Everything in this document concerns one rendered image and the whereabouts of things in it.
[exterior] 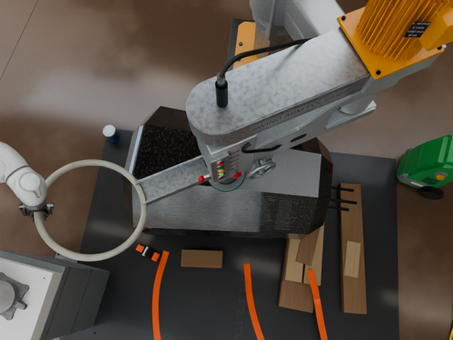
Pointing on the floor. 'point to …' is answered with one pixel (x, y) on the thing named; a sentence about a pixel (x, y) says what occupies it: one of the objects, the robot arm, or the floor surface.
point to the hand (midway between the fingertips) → (39, 216)
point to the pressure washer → (428, 166)
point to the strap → (247, 299)
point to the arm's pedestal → (68, 293)
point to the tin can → (111, 133)
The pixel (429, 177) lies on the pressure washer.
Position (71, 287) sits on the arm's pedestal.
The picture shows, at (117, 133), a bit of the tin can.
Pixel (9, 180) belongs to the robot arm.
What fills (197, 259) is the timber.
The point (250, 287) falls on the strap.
